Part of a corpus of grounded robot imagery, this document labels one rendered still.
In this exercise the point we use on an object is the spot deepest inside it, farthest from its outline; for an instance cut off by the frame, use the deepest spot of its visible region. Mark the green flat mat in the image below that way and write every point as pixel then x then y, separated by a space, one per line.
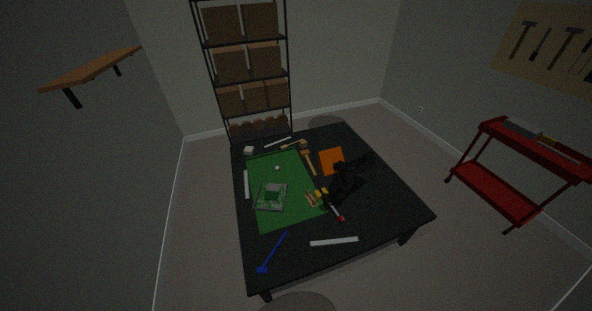
pixel 292 171

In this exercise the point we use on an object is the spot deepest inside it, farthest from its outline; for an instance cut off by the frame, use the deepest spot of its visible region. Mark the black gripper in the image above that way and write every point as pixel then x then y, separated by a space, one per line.
pixel 327 198

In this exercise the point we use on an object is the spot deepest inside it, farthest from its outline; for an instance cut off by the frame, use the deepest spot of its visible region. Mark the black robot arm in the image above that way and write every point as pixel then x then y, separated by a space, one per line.
pixel 347 176

